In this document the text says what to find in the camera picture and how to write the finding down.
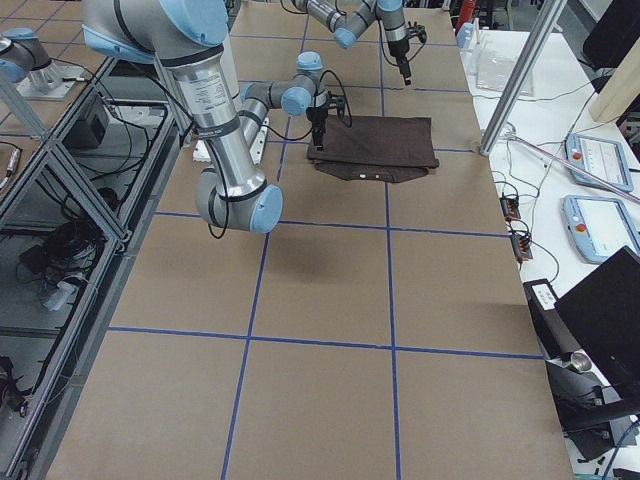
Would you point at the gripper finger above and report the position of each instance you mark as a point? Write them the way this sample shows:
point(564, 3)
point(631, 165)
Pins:
point(318, 132)
point(405, 70)

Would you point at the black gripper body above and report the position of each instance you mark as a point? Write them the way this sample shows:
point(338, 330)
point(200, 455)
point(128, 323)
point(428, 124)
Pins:
point(318, 118)
point(399, 50)

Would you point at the brown t-shirt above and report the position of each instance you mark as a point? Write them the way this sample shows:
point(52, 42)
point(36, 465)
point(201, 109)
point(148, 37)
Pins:
point(388, 149)

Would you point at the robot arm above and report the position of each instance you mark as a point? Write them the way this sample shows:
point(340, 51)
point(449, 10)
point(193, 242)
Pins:
point(347, 28)
point(187, 38)

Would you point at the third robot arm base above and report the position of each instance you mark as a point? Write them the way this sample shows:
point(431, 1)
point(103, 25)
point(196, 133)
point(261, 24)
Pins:
point(26, 63)

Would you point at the red cylinder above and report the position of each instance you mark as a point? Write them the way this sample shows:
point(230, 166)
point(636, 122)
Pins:
point(466, 10)

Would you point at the clear plastic bag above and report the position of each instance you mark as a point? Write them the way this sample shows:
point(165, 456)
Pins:
point(493, 70)

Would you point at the metal grabber stick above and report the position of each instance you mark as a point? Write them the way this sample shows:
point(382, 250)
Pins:
point(607, 185)

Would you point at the orange terminal block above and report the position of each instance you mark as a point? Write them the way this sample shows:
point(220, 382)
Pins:
point(510, 208)

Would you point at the far teach pendant tablet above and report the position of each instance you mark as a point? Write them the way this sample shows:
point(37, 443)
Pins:
point(601, 158)

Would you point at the teach pendant tablet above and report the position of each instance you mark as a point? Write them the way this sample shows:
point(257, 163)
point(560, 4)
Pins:
point(599, 227)
point(601, 158)

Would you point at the near teach pendant tablet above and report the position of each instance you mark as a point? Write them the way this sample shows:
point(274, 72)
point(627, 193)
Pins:
point(599, 227)

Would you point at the black box with label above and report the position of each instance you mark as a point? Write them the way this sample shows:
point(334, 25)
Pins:
point(553, 334)

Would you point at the black monitor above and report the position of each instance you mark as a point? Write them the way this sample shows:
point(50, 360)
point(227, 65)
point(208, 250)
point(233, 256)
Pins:
point(602, 314)

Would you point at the aluminium frame post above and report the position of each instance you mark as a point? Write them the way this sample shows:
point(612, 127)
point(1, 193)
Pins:
point(535, 42)

